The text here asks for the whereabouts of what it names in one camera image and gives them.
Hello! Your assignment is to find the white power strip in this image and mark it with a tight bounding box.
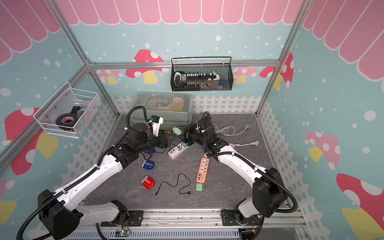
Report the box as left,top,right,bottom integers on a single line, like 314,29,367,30
168,143,184,160

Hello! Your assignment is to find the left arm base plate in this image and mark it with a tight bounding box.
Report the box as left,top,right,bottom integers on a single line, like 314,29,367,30
101,210,144,227

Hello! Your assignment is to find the black wire mesh basket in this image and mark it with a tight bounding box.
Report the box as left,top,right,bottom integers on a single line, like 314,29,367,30
170,57,234,92

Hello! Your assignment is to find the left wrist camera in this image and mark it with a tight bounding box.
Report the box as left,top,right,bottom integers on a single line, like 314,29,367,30
150,115,164,137

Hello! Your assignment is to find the white wire basket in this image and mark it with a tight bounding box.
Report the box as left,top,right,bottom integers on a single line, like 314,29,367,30
34,83,102,139

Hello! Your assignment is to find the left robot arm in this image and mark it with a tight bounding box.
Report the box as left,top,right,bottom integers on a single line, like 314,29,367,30
16,106,171,240

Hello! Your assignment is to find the green adapter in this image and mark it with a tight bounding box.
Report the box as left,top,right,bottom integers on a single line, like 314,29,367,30
173,127,183,136
196,183,206,192

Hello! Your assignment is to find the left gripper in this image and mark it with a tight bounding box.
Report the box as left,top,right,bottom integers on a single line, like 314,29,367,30
137,130,177,154

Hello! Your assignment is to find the white power cord front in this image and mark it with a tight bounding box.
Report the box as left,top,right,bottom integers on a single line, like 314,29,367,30
229,140,261,149

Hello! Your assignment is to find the black USB cable front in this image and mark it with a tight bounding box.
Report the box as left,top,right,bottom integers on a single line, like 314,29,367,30
154,172,194,196

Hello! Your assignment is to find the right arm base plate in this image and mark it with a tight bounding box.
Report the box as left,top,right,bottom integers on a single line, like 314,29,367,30
220,209,261,227

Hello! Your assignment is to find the black tape roll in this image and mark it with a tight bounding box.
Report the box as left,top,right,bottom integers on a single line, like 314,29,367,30
56,113,78,131

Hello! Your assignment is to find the orange power strip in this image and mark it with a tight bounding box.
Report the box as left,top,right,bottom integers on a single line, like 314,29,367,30
197,158,209,184

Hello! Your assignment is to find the white power cord rear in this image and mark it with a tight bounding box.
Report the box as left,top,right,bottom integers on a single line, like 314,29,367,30
213,122,252,138

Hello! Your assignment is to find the white power cord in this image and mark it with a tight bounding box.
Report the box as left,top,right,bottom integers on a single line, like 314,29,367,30
229,140,261,149
213,122,252,138

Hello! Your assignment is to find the green translucent storage box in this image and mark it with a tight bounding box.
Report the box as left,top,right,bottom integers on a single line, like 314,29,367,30
133,92,193,131

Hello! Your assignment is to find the green adapter front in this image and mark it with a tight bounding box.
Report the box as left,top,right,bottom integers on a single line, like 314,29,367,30
196,183,206,192

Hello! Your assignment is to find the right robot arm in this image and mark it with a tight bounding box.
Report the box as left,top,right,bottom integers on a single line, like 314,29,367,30
182,112,298,222

